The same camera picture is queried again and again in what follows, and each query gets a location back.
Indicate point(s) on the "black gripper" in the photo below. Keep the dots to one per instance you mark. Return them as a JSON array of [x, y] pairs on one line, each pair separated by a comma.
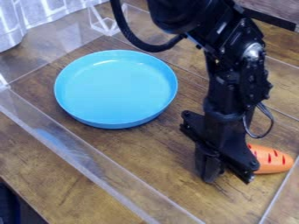
[[220, 145]]

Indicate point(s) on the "orange toy carrot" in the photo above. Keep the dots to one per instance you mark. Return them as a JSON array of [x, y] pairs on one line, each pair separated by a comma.
[[272, 160]]

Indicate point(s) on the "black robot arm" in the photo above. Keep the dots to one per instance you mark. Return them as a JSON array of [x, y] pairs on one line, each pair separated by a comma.
[[228, 36]]

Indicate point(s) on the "blue round tray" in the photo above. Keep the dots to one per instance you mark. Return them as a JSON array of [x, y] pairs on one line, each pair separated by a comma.
[[115, 89]]

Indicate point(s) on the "clear acrylic enclosure wall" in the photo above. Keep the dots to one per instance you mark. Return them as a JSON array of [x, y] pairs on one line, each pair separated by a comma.
[[141, 165]]

